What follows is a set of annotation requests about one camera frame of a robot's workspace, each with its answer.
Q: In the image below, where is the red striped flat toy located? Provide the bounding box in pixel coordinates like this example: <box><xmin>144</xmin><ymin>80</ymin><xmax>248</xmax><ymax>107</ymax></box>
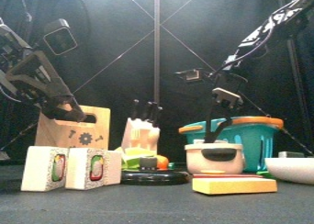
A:
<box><xmin>191</xmin><ymin>173</ymin><xmax>264</xmax><ymax>180</ymax></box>

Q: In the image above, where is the orange toy fruit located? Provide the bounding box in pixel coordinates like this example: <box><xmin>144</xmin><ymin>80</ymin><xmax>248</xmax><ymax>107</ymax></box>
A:
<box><xmin>156</xmin><ymin>154</ymin><xmax>171</xmax><ymax>171</ymax></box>

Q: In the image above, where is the white toy knife block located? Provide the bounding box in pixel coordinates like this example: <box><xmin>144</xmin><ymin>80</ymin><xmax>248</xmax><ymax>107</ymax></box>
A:
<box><xmin>120</xmin><ymin>117</ymin><xmax>160</xmax><ymax>153</ymax></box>

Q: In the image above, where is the white carton left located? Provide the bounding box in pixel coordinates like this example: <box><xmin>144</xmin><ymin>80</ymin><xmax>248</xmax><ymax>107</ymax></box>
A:
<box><xmin>20</xmin><ymin>145</ymin><xmax>69</xmax><ymax>193</ymax></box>

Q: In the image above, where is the white carton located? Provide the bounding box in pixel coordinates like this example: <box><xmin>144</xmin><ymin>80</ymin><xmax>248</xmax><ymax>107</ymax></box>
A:
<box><xmin>64</xmin><ymin>147</ymin><xmax>111</xmax><ymax>191</ymax></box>
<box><xmin>20</xmin><ymin>145</ymin><xmax>69</xmax><ymax>193</ymax></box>

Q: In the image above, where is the grey small box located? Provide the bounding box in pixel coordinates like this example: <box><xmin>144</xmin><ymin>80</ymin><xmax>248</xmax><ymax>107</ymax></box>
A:
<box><xmin>276</xmin><ymin>151</ymin><xmax>306</xmax><ymax>159</ymax></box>

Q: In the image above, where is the yellow toy block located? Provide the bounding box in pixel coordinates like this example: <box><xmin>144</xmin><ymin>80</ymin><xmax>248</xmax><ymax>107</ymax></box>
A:
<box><xmin>191</xmin><ymin>176</ymin><xmax>278</xmax><ymax>196</ymax></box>

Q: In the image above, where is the white carton right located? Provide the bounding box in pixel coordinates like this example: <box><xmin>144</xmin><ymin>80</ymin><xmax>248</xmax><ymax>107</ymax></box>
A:
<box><xmin>64</xmin><ymin>147</ymin><xmax>111</xmax><ymax>191</ymax></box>

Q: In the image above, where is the dark grey toy cube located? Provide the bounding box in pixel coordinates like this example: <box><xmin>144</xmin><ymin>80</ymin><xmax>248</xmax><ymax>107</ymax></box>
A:
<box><xmin>139</xmin><ymin>156</ymin><xmax>158</xmax><ymax>171</ymax></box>

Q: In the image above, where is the white bowl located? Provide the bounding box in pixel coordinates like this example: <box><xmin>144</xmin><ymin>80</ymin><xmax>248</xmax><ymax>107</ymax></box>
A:
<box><xmin>263</xmin><ymin>156</ymin><xmax>314</xmax><ymax>185</ymax></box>

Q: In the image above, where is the green toy lettuce leaf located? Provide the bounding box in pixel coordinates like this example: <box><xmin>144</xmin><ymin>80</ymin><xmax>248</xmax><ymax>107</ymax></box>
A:
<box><xmin>113</xmin><ymin>146</ymin><xmax>158</xmax><ymax>171</ymax></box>

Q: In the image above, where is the black round plate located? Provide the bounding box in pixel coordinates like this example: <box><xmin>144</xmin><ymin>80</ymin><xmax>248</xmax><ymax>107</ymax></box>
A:
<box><xmin>120</xmin><ymin>169</ymin><xmax>191</xmax><ymax>186</ymax></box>

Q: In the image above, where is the teal basket with orange handles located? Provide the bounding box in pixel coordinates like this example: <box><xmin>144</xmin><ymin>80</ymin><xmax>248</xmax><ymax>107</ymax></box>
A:
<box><xmin>178</xmin><ymin>116</ymin><xmax>284</xmax><ymax>174</ymax></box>

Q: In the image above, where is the white toy pot black handle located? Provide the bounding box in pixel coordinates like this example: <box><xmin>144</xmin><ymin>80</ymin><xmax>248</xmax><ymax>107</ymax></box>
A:
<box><xmin>184</xmin><ymin>141</ymin><xmax>246</xmax><ymax>175</ymax></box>

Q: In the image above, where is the black toy knife handle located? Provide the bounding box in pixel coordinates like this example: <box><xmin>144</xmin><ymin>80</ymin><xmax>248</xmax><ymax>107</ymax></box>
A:
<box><xmin>128</xmin><ymin>99</ymin><xmax>141</xmax><ymax>121</ymax></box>
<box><xmin>140</xmin><ymin>101</ymin><xmax>152</xmax><ymax>121</ymax></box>
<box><xmin>152</xmin><ymin>106</ymin><xmax>164</xmax><ymax>129</ymax></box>
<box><xmin>147</xmin><ymin>101</ymin><xmax>159</xmax><ymax>123</ymax></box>

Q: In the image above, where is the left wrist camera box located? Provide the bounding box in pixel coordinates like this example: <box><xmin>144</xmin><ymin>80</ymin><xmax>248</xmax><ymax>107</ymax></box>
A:
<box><xmin>41</xmin><ymin>17</ymin><xmax>79</xmax><ymax>56</ymax></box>

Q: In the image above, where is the vertical metal frame pole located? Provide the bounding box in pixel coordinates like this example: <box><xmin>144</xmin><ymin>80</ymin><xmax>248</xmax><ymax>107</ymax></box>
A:
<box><xmin>153</xmin><ymin>0</ymin><xmax>160</xmax><ymax>106</ymax></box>

